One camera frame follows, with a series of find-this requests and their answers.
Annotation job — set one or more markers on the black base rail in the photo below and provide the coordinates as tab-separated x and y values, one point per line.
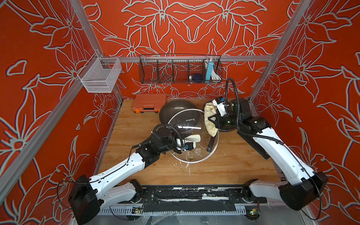
197	198

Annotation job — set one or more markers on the light blue white brush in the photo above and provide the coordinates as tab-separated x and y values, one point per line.
211	73

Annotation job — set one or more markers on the pan with white-handled lid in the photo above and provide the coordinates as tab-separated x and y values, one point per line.
179	112

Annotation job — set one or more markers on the black frying pan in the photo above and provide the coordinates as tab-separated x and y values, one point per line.
211	143

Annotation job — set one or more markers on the black wire basket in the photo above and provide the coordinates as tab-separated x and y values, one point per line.
175	69

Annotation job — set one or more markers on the blue round object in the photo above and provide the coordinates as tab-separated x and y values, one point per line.
197	78

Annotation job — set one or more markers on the clear plastic basket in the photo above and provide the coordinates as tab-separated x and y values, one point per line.
100	76

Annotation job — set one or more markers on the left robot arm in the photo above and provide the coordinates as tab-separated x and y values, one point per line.
90	195

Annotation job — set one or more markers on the glass lid with white handle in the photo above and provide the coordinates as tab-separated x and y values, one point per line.
201	137

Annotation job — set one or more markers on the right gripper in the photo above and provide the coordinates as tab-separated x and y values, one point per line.
217	121

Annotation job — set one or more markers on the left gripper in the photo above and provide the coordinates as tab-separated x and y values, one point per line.
180	140

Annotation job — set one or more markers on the orange tool case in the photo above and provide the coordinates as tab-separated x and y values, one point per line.
149	102

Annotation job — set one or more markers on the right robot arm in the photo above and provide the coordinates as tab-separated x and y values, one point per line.
302	186

